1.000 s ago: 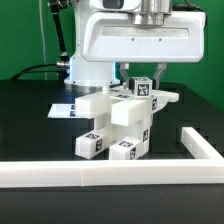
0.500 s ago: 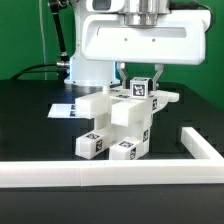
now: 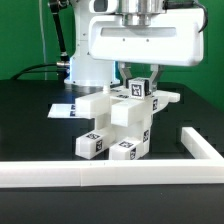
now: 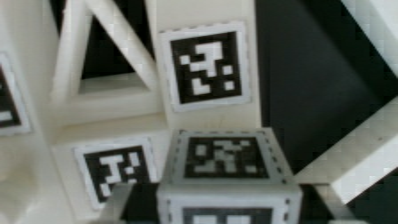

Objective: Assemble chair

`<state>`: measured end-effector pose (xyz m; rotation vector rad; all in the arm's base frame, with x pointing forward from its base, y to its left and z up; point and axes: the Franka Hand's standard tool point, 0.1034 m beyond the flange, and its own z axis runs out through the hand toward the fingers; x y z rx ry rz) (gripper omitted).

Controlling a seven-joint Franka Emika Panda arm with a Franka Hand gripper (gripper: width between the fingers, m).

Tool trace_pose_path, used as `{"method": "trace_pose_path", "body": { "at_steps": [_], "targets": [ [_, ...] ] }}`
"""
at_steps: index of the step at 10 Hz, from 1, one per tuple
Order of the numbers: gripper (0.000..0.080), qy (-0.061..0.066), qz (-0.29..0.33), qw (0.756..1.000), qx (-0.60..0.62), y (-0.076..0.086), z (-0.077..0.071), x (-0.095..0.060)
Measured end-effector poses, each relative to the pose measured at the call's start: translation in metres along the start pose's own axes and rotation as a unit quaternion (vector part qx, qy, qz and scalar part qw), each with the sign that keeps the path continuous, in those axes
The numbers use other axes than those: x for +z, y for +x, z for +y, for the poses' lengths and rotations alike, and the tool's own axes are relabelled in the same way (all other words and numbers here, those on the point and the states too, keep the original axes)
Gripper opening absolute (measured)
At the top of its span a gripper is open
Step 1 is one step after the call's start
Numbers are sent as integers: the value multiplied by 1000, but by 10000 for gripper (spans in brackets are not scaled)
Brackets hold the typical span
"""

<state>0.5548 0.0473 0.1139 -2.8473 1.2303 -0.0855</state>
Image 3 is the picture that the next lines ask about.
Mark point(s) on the white marker base plate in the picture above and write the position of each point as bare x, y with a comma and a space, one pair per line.
69, 111

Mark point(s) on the white U-shaped fence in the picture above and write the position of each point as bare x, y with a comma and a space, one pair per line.
206, 166

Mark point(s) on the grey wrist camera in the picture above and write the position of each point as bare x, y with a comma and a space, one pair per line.
103, 6

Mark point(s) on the white chair back frame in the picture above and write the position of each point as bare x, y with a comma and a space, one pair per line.
117, 107

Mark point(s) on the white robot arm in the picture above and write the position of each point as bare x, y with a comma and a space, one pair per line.
87, 71

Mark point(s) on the white chair seat part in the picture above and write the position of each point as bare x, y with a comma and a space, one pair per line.
140, 130

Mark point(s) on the small tagged cube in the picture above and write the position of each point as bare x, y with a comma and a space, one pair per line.
139, 88

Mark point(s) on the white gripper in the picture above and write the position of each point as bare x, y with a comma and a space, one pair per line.
172, 38

